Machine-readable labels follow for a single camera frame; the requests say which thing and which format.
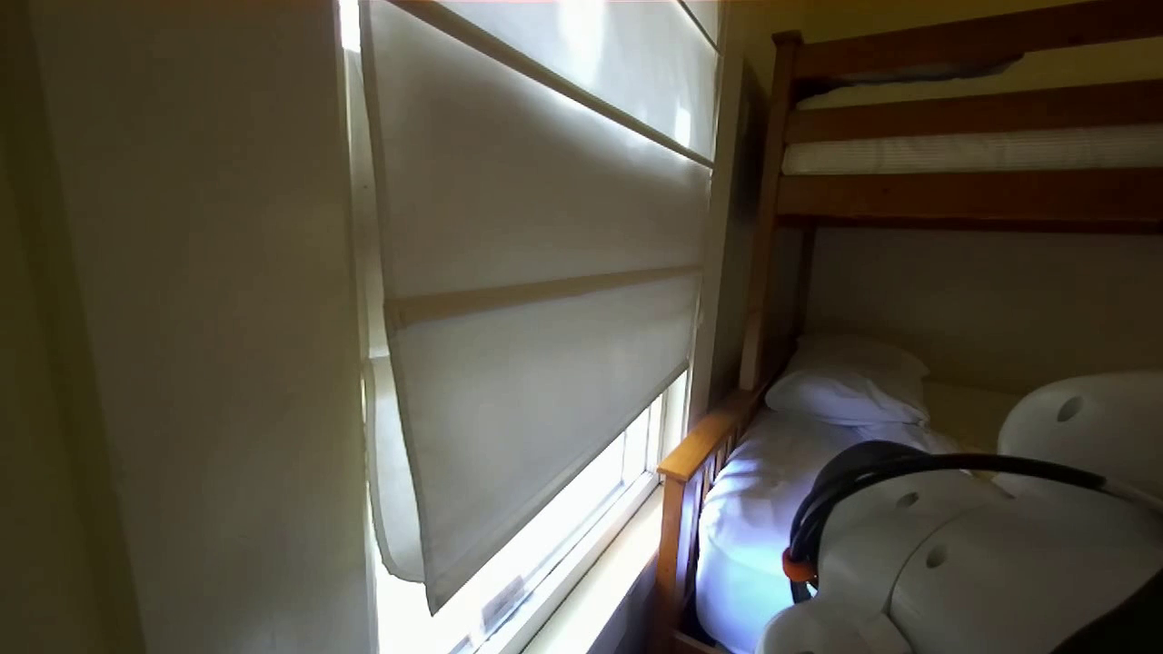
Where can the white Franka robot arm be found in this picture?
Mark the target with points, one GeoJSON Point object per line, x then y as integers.
{"type": "Point", "coordinates": [969, 568]}

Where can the white roman window shade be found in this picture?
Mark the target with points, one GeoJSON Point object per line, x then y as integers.
{"type": "Point", "coordinates": [532, 303]}

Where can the white bed sheet bedding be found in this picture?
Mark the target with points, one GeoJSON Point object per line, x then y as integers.
{"type": "Point", "coordinates": [750, 511]}

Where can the white pillow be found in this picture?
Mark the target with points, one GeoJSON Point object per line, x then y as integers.
{"type": "Point", "coordinates": [849, 387]}

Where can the white bunk mattress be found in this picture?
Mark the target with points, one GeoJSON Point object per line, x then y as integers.
{"type": "Point", "coordinates": [969, 152]}

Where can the white window frame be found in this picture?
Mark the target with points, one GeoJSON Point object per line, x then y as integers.
{"type": "Point", "coordinates": [568, 557]}

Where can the wooden bunk bed frame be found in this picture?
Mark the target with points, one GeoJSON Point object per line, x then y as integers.
{"type": "Point", "coordinates": [969, 201]}

